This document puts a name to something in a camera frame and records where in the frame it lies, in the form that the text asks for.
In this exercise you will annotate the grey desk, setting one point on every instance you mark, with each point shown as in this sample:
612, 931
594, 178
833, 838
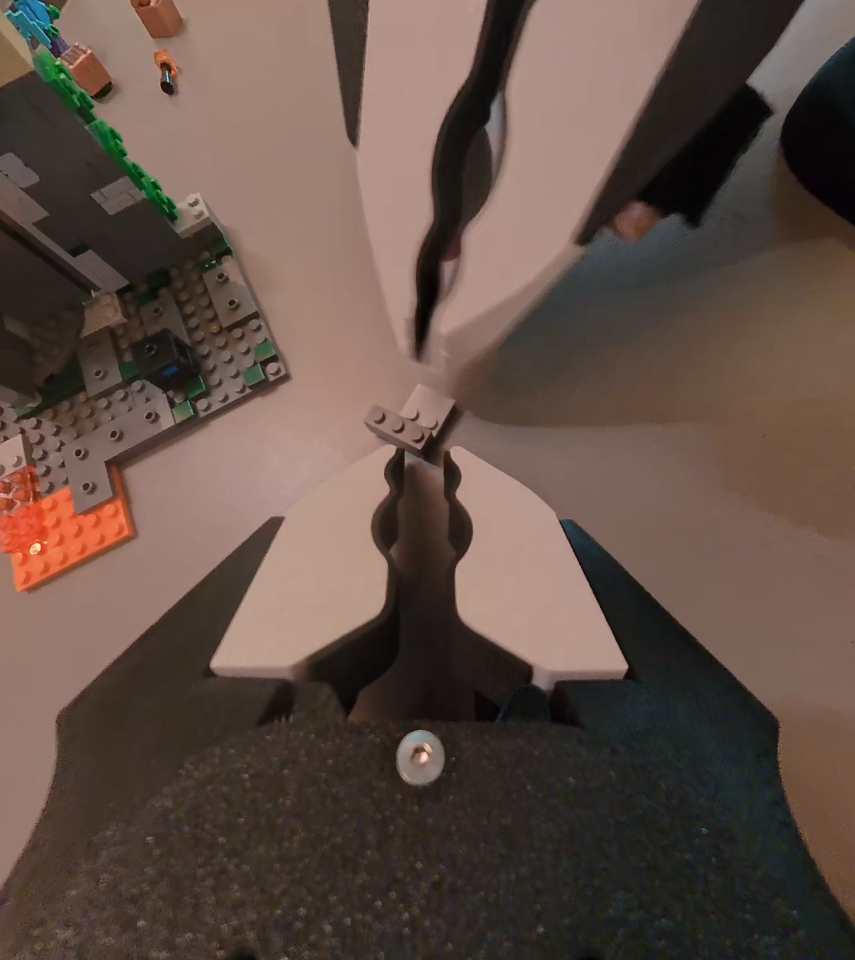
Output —
697, 487

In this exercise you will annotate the teal toy minifigure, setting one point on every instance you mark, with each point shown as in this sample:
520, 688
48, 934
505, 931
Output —
34, 19

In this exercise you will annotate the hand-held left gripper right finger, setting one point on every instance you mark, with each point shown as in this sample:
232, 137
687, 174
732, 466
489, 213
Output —
540, 592

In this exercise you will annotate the person's right hand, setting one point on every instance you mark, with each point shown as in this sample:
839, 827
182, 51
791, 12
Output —
636, 221

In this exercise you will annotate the dark grey toy brick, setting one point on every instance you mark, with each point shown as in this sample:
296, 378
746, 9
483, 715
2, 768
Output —
397, 429

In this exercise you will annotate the toy brick model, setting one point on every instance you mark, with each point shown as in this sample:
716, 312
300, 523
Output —
135, 360

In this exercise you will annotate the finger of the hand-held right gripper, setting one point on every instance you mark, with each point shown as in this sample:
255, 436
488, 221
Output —
405, 112
570, 112

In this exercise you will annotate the small toy torch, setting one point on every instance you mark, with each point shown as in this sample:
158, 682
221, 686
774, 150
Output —
166, 71

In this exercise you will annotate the brown toy block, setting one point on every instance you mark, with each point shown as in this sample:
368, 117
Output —
157, 16
88, 69

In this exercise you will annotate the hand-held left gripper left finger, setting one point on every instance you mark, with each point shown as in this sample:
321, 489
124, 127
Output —
307, 585

